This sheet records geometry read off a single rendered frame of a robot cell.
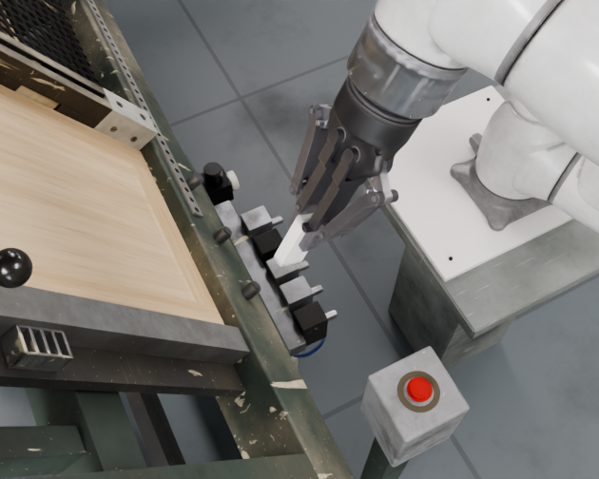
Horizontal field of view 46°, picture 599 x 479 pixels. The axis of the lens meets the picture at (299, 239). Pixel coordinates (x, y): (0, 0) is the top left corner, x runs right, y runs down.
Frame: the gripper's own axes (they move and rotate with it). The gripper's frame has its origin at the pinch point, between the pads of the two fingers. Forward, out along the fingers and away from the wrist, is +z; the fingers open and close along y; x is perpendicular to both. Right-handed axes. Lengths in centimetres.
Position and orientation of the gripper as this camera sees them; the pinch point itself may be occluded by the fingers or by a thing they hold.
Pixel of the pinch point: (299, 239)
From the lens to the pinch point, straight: 74.3
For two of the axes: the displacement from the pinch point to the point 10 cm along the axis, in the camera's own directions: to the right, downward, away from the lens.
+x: 8.0, -1.5, 5.9
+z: -3.8, 6.3, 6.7
